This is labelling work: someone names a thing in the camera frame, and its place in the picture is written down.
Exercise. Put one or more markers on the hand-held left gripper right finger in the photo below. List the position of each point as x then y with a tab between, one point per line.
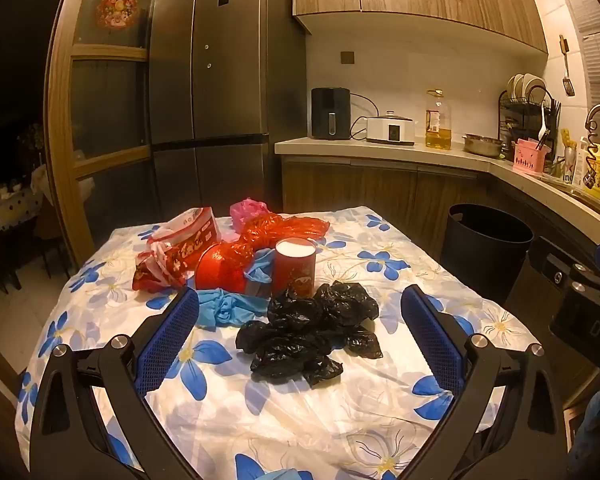
432	340

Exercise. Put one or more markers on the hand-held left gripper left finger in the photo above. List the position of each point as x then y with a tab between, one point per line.
170	340

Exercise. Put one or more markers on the blue disposable glove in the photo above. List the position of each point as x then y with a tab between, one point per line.
230	309
261	266

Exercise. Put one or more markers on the black trash bin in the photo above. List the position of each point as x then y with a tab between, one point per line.
485	250

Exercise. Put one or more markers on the pink plastic bag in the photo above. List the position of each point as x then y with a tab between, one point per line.
248	212

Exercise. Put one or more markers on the black plastic bag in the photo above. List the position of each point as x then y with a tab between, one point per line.
285	345
362	342
347	302

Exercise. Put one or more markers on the yellow detergent bottle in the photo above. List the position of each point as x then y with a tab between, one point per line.
599	172

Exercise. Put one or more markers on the red snack package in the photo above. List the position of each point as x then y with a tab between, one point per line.
180	245

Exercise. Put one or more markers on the white bottle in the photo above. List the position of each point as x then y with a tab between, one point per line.
582	157

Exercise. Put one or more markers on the blue floral tablecloth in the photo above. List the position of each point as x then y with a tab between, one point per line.
330	410

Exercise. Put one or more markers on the pink utensil holder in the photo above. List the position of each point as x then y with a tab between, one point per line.
527	159

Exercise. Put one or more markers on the red cylindrical canister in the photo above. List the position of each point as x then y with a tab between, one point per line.
294	270

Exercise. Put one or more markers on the white ladle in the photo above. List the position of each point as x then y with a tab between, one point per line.
543	122

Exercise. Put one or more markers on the red plastic bag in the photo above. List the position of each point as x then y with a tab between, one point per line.
280	227

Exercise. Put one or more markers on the black dish rack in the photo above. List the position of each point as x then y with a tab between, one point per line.
512	120

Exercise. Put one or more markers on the steel pot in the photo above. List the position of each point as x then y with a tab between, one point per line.
482	145

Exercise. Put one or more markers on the kitchen counter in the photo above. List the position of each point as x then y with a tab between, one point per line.
360	185

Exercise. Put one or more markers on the hanging metal spatula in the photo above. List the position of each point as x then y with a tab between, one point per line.
567	77

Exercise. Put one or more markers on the white plate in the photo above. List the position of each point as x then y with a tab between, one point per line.
534	85
516	86

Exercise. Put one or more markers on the dining table with dotted cloth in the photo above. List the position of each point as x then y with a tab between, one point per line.
10	207

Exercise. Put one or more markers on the white slow cooker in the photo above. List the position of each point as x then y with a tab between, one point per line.
390	129

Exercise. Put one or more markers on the cooking oil bottle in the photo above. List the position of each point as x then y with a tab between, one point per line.
438	122

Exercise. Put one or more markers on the black air fryer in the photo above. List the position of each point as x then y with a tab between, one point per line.
330	112

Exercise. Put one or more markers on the wooden framed glass door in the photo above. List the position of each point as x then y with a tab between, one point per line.
60	110

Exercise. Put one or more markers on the steel refrigerator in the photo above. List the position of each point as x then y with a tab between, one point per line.
220	85

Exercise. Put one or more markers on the red round door sticker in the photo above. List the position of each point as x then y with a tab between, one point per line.
120	10

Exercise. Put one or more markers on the wall socket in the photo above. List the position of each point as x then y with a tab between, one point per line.
347	57

